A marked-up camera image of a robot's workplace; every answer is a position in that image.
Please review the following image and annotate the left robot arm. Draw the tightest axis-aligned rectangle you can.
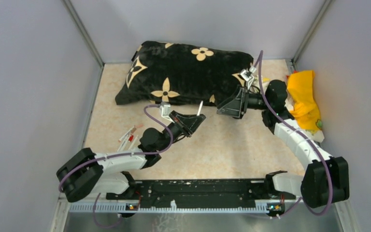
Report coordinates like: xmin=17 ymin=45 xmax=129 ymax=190
xmin=56 ymin=111 xmax=206 ymax=203

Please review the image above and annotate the white pen red band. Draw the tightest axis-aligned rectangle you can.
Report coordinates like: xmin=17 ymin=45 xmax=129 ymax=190
xmin=118 ymin=126 xmax=136 ymax=142

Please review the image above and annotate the white patterned cloth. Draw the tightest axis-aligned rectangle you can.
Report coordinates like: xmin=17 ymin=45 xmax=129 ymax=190
xmin=250 ymin=74 xmax=325 ymax=143

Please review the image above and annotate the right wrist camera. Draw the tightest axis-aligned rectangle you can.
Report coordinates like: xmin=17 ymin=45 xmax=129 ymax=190
xmin=240 ymin=67 xmax=257 ymax=82

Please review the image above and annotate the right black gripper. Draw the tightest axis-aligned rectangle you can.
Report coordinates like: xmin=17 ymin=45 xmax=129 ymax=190
xmin=217 ymin=85 xmax=271 ymax=117

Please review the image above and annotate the white pen brown cap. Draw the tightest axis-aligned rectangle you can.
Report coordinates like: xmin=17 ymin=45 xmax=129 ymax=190
xmin=117 ymin=133 xmax=134 ymax=152

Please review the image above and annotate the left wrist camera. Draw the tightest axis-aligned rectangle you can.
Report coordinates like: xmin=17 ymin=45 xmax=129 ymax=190
xmin=159 ymin=101 xmax=172 ymax=121

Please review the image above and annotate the purple cable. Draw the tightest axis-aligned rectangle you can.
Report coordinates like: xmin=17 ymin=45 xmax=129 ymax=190
xmin=58 ymin=104 xmax=174 ymax=230
xmin=254 ymin=50 xmax=334 ymax=217

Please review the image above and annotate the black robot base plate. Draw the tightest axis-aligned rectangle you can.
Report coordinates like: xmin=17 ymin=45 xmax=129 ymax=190
xmin=106 ymin=179 xmax=295 ymax=209

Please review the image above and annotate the aluminium frame rail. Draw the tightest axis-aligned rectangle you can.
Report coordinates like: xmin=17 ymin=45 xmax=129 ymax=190
xmin=49 ymin=179 xmax=349 ymax=232

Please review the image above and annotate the yellow cloth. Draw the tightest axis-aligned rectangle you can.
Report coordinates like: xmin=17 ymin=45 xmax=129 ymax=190
xmin=287 ymin=70 xmax=323 ymax=134

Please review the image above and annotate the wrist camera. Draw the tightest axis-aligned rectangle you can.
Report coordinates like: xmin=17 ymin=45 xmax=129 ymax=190
xmin=240 ymin=67 xmax=257 ymax=82
xmin=159 ymin=101 xmax=172 ymax=121

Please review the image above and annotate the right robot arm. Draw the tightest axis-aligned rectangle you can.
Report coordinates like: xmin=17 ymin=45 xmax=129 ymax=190
xmin=217 ymin=80 xmax=350 ymax=208

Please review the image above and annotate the black floral pillow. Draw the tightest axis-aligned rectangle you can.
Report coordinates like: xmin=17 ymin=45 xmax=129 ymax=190
xmin=114 ymin=41 xmax=254 ymax=106

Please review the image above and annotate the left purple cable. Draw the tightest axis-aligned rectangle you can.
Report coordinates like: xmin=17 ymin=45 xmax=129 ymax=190
xmin=58 ymin=104 xmax=174 ymax=230

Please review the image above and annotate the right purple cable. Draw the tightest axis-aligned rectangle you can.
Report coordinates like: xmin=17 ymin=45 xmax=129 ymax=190
xmin=254 ymin=50 xmax=334 ymax=217

